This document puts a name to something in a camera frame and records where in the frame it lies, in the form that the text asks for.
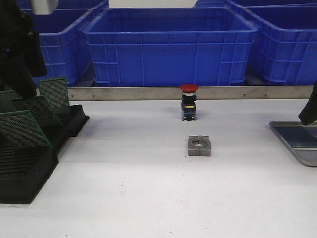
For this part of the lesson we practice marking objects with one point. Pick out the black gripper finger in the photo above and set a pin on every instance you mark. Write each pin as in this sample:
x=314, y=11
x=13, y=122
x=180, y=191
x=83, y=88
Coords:
x=308, y=115

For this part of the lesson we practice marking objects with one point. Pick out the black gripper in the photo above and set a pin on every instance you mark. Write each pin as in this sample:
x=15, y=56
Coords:
x=20, y=51

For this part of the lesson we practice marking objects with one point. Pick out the carried green perforated board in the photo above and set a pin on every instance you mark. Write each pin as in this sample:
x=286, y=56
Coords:
x=297, y=137

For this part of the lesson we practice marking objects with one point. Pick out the silver metal tray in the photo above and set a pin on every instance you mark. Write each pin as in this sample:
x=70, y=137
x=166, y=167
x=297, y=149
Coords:
x=306, y=157

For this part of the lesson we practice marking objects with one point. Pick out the left edge green board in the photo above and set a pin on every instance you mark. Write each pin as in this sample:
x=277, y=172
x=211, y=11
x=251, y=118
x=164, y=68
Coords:
x=6, y=104

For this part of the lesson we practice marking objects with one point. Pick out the rear right green board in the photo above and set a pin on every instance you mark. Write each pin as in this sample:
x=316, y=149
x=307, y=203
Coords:
x=55, y=91

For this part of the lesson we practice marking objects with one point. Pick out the black slotted board rack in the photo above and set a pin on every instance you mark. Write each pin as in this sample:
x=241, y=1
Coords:
x=24, y=171

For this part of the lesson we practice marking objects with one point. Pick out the left blue plastic crate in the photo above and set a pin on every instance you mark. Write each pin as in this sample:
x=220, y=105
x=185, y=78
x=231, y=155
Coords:
x=63, y=44

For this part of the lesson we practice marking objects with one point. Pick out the blue plastic crate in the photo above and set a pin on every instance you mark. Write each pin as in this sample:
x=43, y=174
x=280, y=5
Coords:
x=284, y=51
x=63, y=44
x=169, y=47

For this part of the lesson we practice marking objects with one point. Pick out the far left blue crate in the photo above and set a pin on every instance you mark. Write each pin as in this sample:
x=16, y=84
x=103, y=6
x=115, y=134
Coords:
x=69, y=4

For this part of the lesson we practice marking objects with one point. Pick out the right blue plastic crate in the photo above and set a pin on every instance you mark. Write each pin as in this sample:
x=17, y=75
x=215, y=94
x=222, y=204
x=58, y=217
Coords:
x=284, y=51

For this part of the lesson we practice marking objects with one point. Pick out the grey metal clamp block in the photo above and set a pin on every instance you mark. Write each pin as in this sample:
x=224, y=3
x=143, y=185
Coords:
x=199, y=146

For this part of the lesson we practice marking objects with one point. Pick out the red emergency stop button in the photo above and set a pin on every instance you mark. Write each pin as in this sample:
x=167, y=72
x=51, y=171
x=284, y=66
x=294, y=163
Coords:
x=188, y=101

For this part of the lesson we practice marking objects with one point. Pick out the centre blue plastic crate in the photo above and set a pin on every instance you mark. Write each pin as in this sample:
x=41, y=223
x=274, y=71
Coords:
x=169, y=47

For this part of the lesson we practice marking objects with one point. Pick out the far right blue crate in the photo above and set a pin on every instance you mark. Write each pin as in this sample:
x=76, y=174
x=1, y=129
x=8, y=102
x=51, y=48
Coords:
x=251, y=3

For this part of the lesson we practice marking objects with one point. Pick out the steel table edge rail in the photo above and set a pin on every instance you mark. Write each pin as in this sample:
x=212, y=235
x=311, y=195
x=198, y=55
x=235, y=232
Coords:
x=175, y=93

